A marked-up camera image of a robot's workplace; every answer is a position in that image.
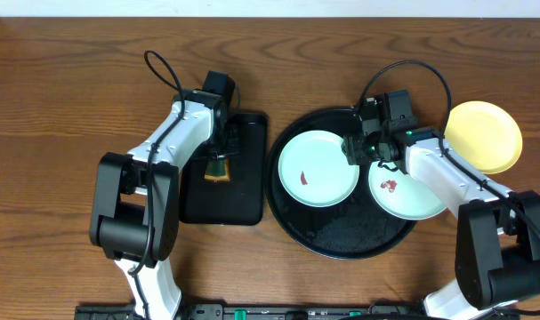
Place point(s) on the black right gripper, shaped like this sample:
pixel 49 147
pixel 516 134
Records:
pixel 354 151

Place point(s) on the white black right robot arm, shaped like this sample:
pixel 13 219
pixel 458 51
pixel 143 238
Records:
pixel 497 255

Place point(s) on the yellow plate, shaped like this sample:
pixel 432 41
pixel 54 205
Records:
pixel 485 136

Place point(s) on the mint plate small red stain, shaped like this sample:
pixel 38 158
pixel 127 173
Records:
pixel 314 171

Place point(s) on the orange green scrub sponge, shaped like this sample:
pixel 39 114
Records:
pixel 218 170

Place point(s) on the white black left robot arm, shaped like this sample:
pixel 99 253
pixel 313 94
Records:
pixel 135 216

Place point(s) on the mint plate large red stain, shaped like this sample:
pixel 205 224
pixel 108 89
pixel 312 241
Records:
pixel 402 196

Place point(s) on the black round tray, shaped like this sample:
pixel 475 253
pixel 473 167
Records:
pixel 357 227

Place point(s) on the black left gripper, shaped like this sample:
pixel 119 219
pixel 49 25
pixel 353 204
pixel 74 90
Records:
pixel 222 153

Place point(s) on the black rectangular tray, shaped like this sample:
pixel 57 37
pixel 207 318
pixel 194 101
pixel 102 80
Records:
pixel 239 200

